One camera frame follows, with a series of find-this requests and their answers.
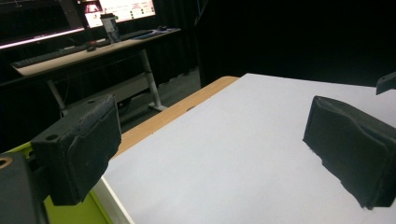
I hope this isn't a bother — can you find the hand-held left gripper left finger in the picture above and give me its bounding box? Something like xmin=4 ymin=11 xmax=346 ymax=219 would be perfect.
xmin=31 ymin=94 xmax=122 ymax=206

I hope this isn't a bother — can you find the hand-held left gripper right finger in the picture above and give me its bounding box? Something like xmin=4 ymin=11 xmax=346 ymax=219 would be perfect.
xmin=303 ymin=95 xmax=396 ymax=210

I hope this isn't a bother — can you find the wooden table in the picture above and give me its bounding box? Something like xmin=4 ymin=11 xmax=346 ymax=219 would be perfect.
xmin=111 ymin=76 xmax=240 ymax=161

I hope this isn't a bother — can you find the long black keyboard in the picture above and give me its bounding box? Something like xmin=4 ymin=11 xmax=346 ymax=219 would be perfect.
xmin=11 ymin=43 xmax=92 ymax=69

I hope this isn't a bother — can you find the white table board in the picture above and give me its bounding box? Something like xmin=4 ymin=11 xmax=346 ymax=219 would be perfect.
xmin=102 ymin=73 xmax=396 ymax=224

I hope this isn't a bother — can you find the white lidded drink cup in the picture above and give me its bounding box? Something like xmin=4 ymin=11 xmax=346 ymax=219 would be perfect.
xmin=99 ymin=12 xmax=121 ymax=44

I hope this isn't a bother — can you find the short black keyboard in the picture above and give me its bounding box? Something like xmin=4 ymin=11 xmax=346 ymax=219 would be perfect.
xmin=119 ymin=29 xmax=156 ymax=42

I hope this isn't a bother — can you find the dark wide computer monitor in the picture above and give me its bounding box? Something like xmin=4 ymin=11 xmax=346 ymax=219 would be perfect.
xmin=0 ymin=0 xmax=86 ymax=51

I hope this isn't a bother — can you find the blue mouse pad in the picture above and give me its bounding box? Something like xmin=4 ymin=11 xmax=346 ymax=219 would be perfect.
xmin=135 ymin=27 xmax=182 ymax=40

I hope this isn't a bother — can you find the bright computer monitor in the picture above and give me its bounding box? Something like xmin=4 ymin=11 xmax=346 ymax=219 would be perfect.
xmin=83 ymin=0 xmax=157 ymax=29

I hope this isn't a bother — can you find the desk with white frame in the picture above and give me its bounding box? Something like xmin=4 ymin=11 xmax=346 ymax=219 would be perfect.
xmin=10 ymin=27 xmax=182 ymax=118

